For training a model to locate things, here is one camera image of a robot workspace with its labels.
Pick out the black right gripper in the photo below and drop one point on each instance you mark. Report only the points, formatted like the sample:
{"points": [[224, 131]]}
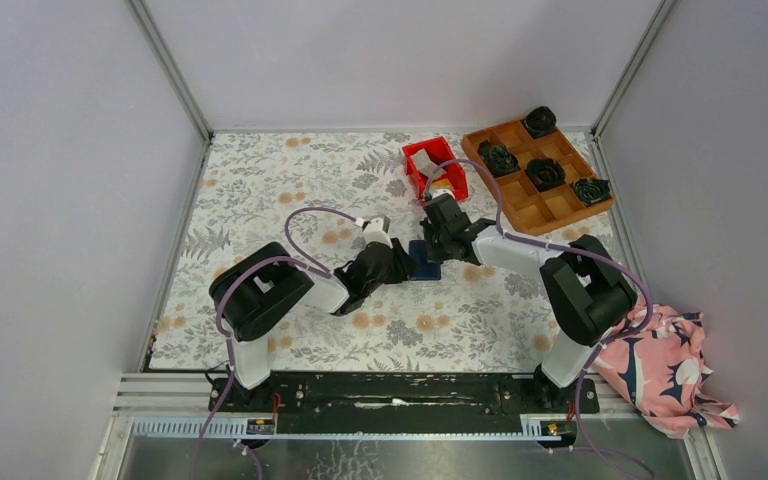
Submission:
{"points": [[432, 254]]}

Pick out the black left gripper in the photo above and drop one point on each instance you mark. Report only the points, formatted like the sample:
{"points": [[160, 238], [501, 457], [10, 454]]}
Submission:
{"points": [[393, 261]]}

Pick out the navy blue card holder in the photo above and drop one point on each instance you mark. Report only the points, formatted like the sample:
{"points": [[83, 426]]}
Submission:
{"points": [[425, 269]]}

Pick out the red plastic bin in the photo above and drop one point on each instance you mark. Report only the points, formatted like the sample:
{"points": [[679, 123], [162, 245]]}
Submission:
{"points": [[442, 154]]}

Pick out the wooden compartment tray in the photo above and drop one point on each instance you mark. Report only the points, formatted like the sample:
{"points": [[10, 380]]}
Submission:
{"points": [[527, 210]]}

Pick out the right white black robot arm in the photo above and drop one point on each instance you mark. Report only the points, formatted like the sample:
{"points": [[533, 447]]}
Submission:
{"points": [[588, 292]]}

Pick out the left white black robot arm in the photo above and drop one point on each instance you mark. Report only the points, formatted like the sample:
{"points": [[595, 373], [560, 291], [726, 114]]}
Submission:
{"points": [[254, 295]]}

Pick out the gold card in bin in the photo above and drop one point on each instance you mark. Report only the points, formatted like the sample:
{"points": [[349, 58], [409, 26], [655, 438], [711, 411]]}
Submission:
{"points": [[442, 184]]}

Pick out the stack of silver cards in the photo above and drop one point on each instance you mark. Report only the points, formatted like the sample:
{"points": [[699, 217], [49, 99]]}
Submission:
{"points": [[425, 165]]}

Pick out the rolled green tie bottom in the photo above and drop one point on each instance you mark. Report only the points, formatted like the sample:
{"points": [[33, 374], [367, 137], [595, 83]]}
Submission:
{"points": [[498, 159]]}

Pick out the rolled dark tie centre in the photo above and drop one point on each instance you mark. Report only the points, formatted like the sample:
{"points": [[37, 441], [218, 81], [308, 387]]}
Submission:
{"points": [[545, 174]]}

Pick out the rolled dark tie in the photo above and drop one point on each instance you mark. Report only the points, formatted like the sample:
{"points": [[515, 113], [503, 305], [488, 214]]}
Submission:
{"points": [[545, 174], [540, 122]]}

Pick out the rolled dark tie top left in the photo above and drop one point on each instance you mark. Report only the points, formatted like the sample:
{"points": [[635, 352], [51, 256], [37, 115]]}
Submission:
{"points": [[540, 122]]}

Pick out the pink floral cloth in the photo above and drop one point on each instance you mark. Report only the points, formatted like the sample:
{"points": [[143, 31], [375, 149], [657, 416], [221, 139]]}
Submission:
{"points": [[661, 371]]}

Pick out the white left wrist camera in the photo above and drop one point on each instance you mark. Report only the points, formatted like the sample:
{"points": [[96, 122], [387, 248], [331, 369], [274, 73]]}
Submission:
{"points": [[375, 230]]}

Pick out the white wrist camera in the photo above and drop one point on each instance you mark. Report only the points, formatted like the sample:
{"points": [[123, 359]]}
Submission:
{"points": [[436, 193], [375, 230]]}

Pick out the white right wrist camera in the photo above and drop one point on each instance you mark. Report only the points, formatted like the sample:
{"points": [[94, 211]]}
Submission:
{"points": [[436, 193]]}

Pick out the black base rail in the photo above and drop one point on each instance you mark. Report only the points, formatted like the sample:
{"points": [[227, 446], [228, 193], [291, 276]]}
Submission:
{"points": [[381, 403]]}

